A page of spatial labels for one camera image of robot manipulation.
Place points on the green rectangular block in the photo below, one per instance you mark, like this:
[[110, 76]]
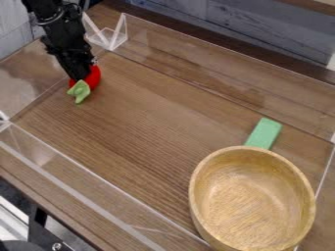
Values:
[[263, 134]]

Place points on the black table leg frame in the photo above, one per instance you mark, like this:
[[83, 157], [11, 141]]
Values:
[[40, 236]]

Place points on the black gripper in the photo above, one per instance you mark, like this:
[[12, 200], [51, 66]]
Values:
[[60, 19]]

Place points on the clear acrylic tray walls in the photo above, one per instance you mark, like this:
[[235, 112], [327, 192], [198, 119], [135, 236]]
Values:
[[106, 163]]

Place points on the red plush strawberry toy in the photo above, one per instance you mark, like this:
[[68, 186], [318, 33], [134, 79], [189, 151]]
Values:
[[82, 88]]

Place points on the wooden bowl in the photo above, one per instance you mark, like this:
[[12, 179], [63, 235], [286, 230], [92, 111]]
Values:
[[251, 200]]

